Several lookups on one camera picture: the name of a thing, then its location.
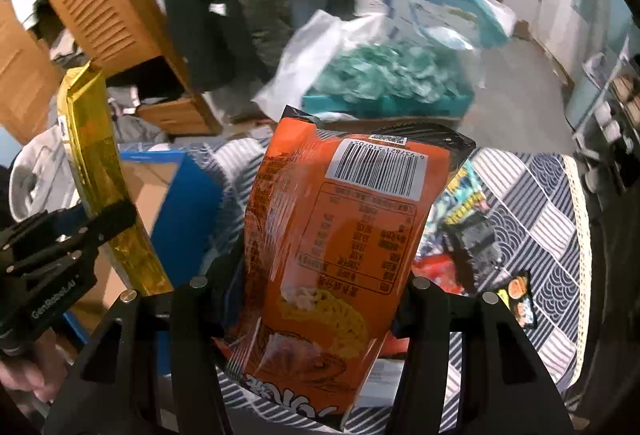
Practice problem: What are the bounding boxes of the navy white patterned tablecloth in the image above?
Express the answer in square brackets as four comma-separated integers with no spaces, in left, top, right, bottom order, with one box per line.
[189,139,592,434]

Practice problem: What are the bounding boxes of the long gold snack package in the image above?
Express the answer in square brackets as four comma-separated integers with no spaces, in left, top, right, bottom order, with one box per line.
[56,63,172,295]

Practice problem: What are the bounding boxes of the grey laundry basket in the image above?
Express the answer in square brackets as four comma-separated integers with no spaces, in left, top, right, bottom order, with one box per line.
[9,125,79,223]

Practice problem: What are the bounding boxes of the teal cartoon snack bag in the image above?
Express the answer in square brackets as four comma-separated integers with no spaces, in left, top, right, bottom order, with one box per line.
[416,161,489,259]

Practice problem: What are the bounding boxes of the blue white plastic bag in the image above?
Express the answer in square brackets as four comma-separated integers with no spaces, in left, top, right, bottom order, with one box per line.
[384,0,515,50]

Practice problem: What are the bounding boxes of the red snack packet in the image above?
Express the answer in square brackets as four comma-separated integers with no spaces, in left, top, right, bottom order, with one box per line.
[380,253,473,358]

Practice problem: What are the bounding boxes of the grey shoe rack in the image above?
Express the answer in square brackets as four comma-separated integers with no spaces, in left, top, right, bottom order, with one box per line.
[566,36,639,194]

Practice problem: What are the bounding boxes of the black snack packet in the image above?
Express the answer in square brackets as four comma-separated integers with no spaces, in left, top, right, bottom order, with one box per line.
[442,212,503,295]

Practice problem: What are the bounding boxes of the large orange snack bag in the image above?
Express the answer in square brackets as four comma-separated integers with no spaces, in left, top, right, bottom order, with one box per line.
[224,108,475,429]

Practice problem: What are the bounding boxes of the person's left hand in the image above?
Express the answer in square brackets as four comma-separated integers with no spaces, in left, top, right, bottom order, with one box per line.
[1,329,67,403]

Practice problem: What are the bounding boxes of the blue-edged cardboard box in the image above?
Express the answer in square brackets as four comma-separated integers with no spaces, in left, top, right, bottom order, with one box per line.
[60,150,224,376]

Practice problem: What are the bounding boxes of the teal box of green bags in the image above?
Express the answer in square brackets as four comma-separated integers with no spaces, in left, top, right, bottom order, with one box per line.
[302,40,474,120]

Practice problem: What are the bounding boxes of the small dark cartoon packet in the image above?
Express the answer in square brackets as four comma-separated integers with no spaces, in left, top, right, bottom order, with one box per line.
[495,270,537,330]

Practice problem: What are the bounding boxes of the wooden wardrobe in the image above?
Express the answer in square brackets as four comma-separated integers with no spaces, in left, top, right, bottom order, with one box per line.
[1,0,221,143]

